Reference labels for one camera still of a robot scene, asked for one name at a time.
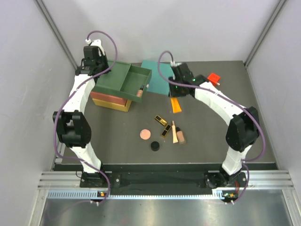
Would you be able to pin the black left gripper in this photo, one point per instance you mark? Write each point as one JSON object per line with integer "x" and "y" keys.
{"x": 104, "y": 59}

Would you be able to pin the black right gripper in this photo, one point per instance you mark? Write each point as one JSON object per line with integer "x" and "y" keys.
{"x": 173, "y": 93}

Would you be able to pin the orange cream tube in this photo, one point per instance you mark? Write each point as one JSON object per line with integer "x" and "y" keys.
{"x": 175, "y": 105}

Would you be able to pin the three-tier drawer organizer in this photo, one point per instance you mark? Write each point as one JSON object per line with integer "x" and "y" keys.
{"x": 106, "y": 92}

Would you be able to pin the green top drawer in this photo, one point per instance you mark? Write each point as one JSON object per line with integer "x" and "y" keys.
{"x": 134, "y": 79}

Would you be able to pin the foundation bottle black cap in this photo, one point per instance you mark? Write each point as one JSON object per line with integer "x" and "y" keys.
{"x": 140, "y": 91}

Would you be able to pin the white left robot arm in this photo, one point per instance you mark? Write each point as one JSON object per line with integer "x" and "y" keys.
{"x": 72, "y": 127}

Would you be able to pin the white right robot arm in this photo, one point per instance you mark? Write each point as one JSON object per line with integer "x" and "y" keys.
{"x": 242, "y": 122}

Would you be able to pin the teal mat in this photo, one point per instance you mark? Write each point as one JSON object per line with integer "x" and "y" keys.
{"x": 157, "y": 84}

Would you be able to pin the red cube with peg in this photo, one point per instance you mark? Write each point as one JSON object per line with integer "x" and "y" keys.
{"x": 214, "y": 79}

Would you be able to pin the gold black lipstick upper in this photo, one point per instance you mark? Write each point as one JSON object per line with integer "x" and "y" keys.
{"x": 160, "y": 120}

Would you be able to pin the gold black lipstick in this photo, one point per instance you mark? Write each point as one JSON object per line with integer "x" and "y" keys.
{"x": 160, "y": 120}
{"x": 166, "y": 130}

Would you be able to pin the yellow bottom drawer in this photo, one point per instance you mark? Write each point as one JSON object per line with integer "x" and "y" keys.
{"x": 127, "y": 105}

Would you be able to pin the gold black lipstick lower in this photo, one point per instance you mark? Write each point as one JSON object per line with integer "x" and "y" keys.
{"x": 166, "y": 130}

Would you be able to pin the beige foundation bottle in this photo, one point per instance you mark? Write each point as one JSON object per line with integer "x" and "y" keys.
{"x": 180, "y": 135}

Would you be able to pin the beige concealer tube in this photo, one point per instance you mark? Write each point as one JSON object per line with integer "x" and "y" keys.
{"x": 175, "y": 139}

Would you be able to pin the pink round compact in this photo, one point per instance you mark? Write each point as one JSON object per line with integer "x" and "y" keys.
{"x": 145, "y": 134}

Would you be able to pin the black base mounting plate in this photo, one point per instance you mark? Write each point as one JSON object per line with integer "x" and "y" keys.
{"x": 148, "y": 179}

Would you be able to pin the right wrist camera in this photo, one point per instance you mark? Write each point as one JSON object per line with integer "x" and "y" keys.
{"x": 175, "y": 64}

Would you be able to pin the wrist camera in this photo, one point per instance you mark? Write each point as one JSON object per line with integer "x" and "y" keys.
{"x": 97, "y": 43}
{"x": 175, "y": 64}

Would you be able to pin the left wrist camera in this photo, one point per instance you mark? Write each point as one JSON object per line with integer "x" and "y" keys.
{"x": 97, "y": 43}

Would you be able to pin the aluminium front rail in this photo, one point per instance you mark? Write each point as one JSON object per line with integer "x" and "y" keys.
{"x": 66, "y": 185}

